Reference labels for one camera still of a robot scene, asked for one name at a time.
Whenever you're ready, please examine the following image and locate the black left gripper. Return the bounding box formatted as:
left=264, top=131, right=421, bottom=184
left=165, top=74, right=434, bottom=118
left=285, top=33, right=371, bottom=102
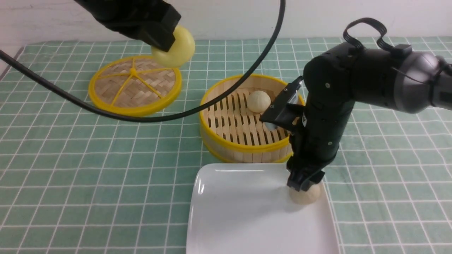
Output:
left=76, top=0, right=181, bottom=53

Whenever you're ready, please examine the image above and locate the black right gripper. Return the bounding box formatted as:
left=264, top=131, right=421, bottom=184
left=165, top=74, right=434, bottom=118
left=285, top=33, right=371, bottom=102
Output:
left=287, top=95, right=355, bottom=192

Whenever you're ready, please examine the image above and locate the white steamed bun front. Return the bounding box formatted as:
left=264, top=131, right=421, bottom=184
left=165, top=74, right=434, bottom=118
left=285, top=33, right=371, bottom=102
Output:
left=289, top=184, right=322, bottom=205

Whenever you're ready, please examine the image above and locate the white steamed bun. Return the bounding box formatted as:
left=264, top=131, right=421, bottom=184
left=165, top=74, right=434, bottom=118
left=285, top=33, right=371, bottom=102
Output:
left=289, top=184, right=322, bottom=205
left=246, top=90, right=271, bottom=114

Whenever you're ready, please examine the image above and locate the yellow steamed bun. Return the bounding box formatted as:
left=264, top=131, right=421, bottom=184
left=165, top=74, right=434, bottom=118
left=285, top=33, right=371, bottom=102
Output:
left=151, top=25, right=195, bottom=68

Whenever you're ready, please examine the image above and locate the white steamed bun back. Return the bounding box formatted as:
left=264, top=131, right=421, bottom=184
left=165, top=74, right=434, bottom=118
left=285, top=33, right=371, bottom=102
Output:
left=246, top=90, right=271, bottom=114

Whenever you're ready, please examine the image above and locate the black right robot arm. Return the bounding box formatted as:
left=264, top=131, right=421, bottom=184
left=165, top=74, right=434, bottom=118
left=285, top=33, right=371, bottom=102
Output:
left=287, top=17, right=452, bottom=191

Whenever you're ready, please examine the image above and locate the white square plate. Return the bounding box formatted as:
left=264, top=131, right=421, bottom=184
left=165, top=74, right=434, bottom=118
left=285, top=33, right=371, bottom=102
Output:
left=186, top=163, right=340, bottom=254

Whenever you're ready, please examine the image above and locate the bamboo steamer lid yellow rim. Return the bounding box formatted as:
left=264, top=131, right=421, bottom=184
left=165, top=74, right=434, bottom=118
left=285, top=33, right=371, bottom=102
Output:
left=88, top=56, right=182, bottom=117

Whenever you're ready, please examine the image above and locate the bamboo steamer basket yellow rim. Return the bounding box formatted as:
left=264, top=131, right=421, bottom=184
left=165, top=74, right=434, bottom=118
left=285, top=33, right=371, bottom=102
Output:
left=199, top=74, right=292, bottom=163

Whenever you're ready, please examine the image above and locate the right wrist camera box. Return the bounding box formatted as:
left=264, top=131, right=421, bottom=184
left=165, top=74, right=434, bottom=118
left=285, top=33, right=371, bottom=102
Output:
left=260, top=82, right=304, bottom=132

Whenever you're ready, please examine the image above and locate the thick black cable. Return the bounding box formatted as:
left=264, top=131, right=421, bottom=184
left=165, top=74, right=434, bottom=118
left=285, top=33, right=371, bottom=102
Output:
left=0, top=0, right=286, bottom=123

